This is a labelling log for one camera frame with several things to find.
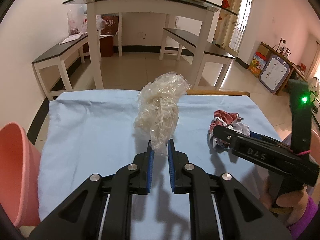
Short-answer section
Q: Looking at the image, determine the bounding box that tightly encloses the red white paper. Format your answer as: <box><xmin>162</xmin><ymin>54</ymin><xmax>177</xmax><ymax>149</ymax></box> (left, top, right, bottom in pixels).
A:
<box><xmin>209</xmin><ymin>109</ymin><xmax>250</xmax><ymax>148</ymax></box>

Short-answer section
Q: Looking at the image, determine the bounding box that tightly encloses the clear plastic wrap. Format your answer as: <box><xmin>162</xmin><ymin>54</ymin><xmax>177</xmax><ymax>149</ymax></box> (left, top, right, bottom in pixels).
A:
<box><xmin>134</xmin><ymin>72</ymin><xmax>190</xmax><ymax>156</ymax></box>

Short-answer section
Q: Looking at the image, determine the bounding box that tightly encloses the person's right hand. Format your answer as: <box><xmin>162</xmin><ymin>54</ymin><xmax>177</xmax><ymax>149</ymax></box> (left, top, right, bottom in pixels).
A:
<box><xmin>259</xmin><ymin>177</ymin><xmax>309</xmax><ymax>226</ymax></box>

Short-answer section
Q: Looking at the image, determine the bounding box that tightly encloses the white kids drawing board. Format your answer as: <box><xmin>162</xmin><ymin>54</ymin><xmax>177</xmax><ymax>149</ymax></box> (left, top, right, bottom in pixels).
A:
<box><xmin>259</xmin><ymin>54</ymin><xmax>290</xmax><ymax>94</ymax></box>

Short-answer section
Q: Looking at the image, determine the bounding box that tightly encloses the light blue table cloth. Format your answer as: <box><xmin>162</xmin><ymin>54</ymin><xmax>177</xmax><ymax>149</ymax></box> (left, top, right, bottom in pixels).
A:
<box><xmin>38</xmin><ymin>90</ymin><xmax>278</xmax><ymax>239</ymax></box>

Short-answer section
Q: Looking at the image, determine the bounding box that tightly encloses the wooden low cabinet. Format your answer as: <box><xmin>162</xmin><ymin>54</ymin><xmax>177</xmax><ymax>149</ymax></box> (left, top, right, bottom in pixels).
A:
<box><xmin>259</xmin><ymin>42</ymin><xmax>306</xmax><ymax>95</ymax></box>

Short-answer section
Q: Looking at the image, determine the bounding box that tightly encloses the colourful cardboard box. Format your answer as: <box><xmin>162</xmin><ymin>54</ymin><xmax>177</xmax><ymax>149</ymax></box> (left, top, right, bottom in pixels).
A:
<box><xmin>248</xmin><ymin>43</ymin><xmax>271</xmax><ymax>77</ymax></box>

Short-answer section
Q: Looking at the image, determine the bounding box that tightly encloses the right black-top white bench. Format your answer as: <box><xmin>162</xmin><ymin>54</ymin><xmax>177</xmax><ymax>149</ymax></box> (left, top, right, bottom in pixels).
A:
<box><xmin>159</xmin><ymin>28</ymin><xmax>235</xmax><ymax>90</ymax></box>

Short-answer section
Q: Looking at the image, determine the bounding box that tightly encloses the black-top white bench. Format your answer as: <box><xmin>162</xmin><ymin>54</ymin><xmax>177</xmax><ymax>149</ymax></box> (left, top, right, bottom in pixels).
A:
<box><xmin>31</xmin><ymin>34</ymin><xmax>88</xmax><ymax>101</ymax></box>
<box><xmin>159</xmin><ymin>28</ymin><xmax>235</xmax><ymax>90</ymax></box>

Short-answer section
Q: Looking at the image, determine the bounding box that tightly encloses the pink plastic bucket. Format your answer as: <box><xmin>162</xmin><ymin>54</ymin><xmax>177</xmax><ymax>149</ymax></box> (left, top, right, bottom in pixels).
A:
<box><xmin>0</xmin><ymin>122</ymin><xmax>41</xmax><ymax>228</ymax></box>

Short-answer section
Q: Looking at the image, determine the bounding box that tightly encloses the red bin under table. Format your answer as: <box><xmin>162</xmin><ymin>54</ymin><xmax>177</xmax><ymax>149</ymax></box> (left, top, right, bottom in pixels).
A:
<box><xmin>83</xmin><ymin>36</ymin><xmax>114</xmax><ymax>57</ymax></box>

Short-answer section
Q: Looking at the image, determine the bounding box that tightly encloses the left black-top white bench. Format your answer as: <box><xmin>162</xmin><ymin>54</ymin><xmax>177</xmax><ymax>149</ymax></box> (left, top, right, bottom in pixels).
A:
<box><xmin>31</xmin><ymin>34</ymin><xmax>88</xmax><ymax>101</ymax></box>

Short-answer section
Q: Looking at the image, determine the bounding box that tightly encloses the dark red paper bag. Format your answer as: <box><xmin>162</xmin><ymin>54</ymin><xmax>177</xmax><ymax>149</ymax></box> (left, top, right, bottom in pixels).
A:
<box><xmin>101</xmin><ymin>15</ymin><xmax>119</xmax><ymax>36</ymax></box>

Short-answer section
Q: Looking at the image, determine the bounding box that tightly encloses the white glass-top dining table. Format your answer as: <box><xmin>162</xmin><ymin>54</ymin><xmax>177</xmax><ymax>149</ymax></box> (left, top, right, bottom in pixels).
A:
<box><xmin>65</xmin><ymin>0</ymin><xmax>222</xmax><ymax>89</ymax></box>

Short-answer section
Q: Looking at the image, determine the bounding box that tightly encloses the white paper on bench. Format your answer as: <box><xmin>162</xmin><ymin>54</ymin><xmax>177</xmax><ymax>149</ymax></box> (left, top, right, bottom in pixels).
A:
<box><xmin>59</xmin><ymin>33</ymin><xmax>84</xmax><ymax>45</ymax></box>

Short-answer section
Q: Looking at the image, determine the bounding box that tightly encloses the clear plastic bag on bench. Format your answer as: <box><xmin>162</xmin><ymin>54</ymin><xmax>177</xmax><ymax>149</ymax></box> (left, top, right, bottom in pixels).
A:
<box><xmin>67</xmin><ymin>7</ymin><xmax>87</xmax><ymax>35</ymax></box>

